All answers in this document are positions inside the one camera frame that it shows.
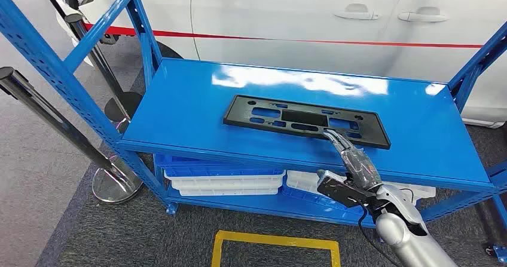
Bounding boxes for black plastic plate part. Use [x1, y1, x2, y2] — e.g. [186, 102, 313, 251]
[222, 95, 392, 151]

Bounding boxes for black pole with round base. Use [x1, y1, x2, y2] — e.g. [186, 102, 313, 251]
[35, 0, 143, 122]

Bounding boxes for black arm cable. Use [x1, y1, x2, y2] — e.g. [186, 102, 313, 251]
[358, 206, 393, 267]

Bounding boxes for blue metal shelf rack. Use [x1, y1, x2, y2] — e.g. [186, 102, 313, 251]
[0, 0, 507, 234]

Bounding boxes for white car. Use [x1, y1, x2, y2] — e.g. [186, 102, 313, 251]
[51, 0, 507, 128]

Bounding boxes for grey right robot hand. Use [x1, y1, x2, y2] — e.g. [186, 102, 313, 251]
[322, 128, 384, 192]

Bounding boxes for blue plastic tray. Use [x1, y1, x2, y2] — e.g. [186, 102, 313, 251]
[281, 186, 366, 215]
[153, 154, 286, 178]

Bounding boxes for yellow floor tape square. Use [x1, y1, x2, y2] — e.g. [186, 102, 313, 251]
[210, 229, 342, 267]

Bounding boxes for blue trolley frame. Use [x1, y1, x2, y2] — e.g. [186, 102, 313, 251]
[475, 160, 507, 265]

